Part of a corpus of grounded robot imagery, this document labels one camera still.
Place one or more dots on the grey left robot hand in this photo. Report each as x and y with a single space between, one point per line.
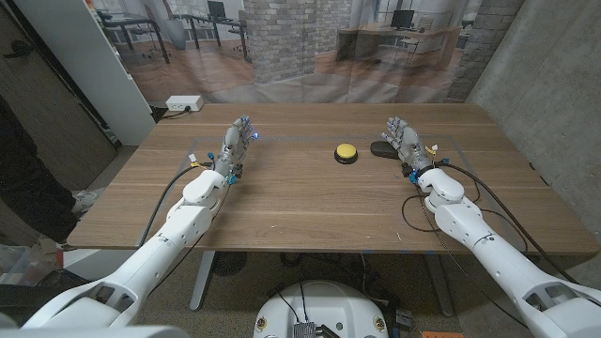
232 150

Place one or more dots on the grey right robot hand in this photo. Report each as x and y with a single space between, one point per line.
411 143

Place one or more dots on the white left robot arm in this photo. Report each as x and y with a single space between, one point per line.
178 230

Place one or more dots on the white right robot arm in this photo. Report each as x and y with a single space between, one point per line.
493 249

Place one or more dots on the black glasses case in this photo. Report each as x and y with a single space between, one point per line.
382 149

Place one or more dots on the yellow push button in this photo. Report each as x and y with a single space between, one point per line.
346 151

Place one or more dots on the white power strip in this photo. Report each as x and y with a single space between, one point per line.
184 102

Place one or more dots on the black round floor object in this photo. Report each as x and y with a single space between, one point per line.
230 263

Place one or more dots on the printed office backdrop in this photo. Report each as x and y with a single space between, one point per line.
291 51

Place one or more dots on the white sneaker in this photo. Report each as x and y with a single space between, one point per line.
87 199

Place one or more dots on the white cabinet panel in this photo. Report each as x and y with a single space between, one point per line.
89 70

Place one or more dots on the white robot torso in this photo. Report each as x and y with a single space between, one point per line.
324 310

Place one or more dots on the dark wooden door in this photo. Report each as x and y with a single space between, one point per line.
47 108

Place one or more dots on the orange floor item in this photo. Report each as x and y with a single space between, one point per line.
441 334

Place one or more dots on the person in dark clothes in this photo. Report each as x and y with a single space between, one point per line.
28 188

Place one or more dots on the clear plastic bin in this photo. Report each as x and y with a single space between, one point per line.
21 265

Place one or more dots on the black bag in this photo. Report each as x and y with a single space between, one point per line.
28 300

